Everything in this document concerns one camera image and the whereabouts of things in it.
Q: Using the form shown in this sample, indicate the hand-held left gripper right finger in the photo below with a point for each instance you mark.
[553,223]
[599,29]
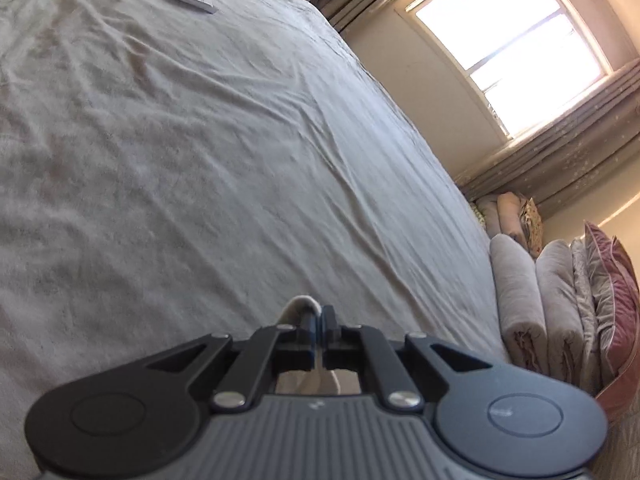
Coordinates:
[326,334]

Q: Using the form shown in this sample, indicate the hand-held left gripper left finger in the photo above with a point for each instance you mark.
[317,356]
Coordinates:
[312,336]

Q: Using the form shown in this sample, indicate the white garment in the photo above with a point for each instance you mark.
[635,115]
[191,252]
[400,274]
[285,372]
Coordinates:
[300,303]

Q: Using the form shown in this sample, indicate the folded grey quilt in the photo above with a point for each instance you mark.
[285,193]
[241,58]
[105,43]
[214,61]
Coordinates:
[517,290]
[560,300]

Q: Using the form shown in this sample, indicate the bed with grey sheet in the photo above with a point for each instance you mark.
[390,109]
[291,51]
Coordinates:
[200,160]

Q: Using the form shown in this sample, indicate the beige patterned cushions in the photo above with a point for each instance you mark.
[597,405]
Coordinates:
[500,217]

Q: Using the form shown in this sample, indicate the floral cushion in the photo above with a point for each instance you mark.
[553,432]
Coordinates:
[532,225]

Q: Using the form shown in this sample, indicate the pink velvet pillow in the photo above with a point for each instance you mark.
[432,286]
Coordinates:
[617,310]

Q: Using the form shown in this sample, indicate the window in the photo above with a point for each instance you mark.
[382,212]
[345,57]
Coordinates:
[500,35]

